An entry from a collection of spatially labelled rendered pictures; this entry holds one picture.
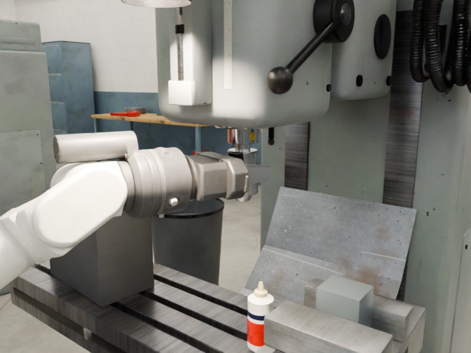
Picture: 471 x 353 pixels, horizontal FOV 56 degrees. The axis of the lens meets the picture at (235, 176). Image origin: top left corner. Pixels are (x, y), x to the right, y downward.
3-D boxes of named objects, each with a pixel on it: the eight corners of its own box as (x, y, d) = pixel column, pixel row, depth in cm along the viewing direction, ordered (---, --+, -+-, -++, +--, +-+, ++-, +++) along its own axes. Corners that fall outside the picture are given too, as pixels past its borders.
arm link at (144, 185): (166, 218, 55) (72, 234, 49) (136, 210, 64) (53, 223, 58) (158, 128, 54) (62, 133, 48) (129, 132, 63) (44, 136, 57)
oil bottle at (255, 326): (263, 356, 67) (264, 290, 64) (242, 347, 69) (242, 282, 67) (277, 344, 70) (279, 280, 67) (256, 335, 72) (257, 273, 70)
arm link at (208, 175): (249, 148, 59) (167, 155, 52) (249, 216, 61) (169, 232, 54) (204, 138, 69) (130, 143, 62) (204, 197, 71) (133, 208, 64)
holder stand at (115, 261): (100, 308, 81) (93, 204, 77) (50, 273, 96) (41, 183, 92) (155, 287, 89) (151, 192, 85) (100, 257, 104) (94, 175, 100)
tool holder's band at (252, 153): (264, 157, 65) (265, 150, 65) (239, 160, 63) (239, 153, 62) (246, 153, 69) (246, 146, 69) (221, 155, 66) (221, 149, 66)
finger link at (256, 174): (268, 182, 66) (233, 187, 63) (268, 161, 66) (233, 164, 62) (274, 184, 65) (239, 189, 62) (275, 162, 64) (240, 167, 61)
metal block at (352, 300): (357, 343, 56) (359, 300, 55) (314, 328, 60) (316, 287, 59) (371, 326, 60) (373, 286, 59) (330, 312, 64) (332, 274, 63)
